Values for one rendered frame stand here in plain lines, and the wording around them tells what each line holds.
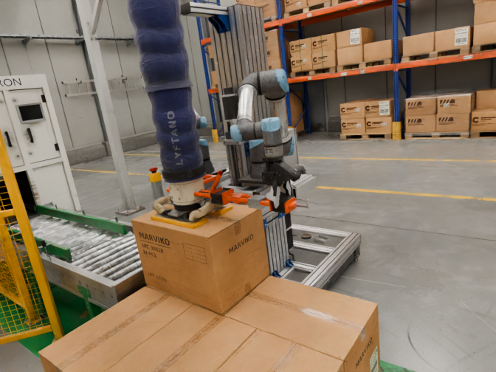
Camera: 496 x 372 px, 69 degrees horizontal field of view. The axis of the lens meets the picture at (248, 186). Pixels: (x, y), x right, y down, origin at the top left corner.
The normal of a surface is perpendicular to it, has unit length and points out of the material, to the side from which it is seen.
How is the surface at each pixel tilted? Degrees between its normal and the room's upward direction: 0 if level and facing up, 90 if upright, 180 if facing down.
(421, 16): 90
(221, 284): 90
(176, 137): 70
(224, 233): 90
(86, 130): 90
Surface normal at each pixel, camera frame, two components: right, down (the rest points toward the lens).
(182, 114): 0.59, -0.09
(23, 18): 0.79, 0.07
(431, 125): -0.59, 0.29
